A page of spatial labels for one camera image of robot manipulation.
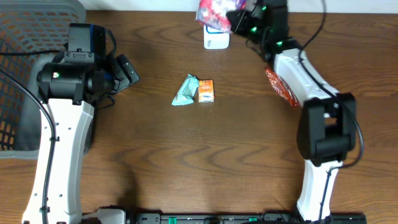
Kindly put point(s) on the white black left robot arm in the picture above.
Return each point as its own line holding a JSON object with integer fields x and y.
{"x": 70, "y": 87}

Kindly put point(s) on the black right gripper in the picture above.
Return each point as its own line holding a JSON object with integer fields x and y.
{"x": 237, "y": 19}

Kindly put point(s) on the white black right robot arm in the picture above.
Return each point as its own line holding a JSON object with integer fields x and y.
{"x": 326, "y": 132}

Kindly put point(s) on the green snack packet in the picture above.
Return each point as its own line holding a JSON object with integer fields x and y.
{"x": 186, "y": 92}

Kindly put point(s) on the red orange snack bag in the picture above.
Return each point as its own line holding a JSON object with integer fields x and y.
{"x": 281, "y": 88}

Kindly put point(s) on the grey plastic mesh basket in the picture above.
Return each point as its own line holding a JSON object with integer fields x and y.
{"x": 31, "y": 34}

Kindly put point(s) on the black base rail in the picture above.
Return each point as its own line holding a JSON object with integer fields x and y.
{"x": 156, "y": 218}

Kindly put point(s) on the white barcode scanner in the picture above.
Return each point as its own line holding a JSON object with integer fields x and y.
{"x": 215, "y": 39}

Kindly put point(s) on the red purple tissue pack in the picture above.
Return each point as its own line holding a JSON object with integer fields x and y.
{"x": 212, "y": 13}

